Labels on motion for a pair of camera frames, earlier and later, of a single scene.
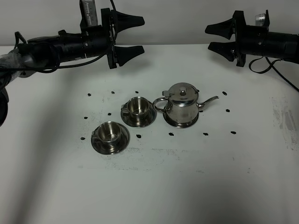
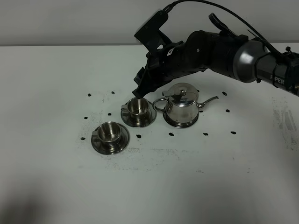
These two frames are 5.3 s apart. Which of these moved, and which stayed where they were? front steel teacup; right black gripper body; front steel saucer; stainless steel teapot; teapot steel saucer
Moved: right black gripper body
Stayed: stainless steel teapot; front steel teacup; front steel saucer; teapot steel saucer
